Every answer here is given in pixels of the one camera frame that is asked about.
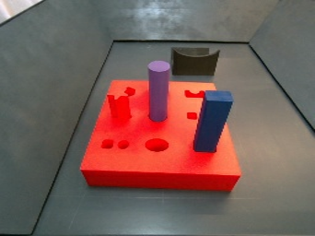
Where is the purple cylinder peg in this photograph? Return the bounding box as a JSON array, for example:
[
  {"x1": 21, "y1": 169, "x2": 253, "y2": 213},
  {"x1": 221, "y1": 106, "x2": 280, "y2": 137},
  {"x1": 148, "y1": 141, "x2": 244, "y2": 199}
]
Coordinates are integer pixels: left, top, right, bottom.
[{"x1": 148, "y1": 61, "x2": 169, "y2": 122}]

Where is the black curved fixture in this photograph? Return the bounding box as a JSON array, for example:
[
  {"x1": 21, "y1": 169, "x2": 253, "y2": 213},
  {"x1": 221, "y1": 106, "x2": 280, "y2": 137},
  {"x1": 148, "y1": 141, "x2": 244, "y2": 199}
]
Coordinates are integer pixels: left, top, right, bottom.
[{"x1": 171, "y1": 47, "x2": 220, "y2": 76}]

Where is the red star peg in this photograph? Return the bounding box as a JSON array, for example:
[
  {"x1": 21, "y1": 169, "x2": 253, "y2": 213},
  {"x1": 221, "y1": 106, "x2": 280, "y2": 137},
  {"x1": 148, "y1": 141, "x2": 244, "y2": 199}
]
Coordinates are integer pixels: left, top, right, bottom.
[{"x1": 107, "y1": 95, "x2": 132, "y2": 119}]

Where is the dark blue rectangular peg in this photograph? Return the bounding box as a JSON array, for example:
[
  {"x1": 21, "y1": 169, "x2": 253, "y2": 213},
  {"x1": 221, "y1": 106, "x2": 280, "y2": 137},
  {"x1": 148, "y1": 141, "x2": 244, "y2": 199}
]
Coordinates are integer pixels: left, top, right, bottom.
[{"x1": 193, "y1": 90, "x2": 233, "y2": 152}]

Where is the red peg board base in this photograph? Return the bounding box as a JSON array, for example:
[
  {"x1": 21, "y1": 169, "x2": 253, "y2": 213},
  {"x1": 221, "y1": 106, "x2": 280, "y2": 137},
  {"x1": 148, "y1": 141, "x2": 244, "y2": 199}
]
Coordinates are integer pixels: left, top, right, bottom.
[{"x1": 80, "y1": 80, "x2": 241, "y2": 191}]

